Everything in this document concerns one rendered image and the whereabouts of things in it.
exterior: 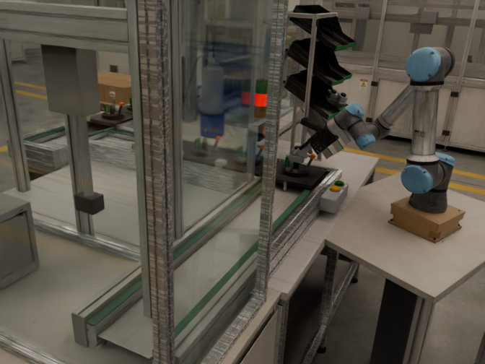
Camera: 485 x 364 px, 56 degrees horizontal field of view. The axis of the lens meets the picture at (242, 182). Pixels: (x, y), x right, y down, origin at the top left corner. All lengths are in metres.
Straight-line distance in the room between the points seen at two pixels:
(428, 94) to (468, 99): 4.23
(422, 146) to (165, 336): 1.23
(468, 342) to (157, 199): 2.40
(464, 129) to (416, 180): 4.29
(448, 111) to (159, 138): 5.47
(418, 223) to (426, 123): 0.42
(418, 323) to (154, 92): 1.32
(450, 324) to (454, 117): 3.50
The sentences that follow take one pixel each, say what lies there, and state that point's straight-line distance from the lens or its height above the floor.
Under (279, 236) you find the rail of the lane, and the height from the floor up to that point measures 0.95.
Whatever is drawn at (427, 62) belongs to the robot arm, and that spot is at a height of 1.54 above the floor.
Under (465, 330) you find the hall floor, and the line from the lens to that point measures 3.05.
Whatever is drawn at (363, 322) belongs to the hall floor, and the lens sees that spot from 2.87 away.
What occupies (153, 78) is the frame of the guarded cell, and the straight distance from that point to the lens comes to 0.73.
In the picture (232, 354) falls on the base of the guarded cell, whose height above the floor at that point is 0.86.
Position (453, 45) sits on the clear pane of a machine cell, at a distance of 5.98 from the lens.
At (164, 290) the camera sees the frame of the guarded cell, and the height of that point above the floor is 1.24.
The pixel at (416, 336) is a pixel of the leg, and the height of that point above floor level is 0.65.
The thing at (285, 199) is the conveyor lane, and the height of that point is 0.92.
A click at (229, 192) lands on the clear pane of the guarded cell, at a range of 1.05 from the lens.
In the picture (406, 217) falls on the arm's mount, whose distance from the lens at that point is 2.00.
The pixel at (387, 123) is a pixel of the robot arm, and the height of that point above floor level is 1.25.
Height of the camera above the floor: 1.76
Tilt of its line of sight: 23 degrees down
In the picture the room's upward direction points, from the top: 2 degrees clockwise
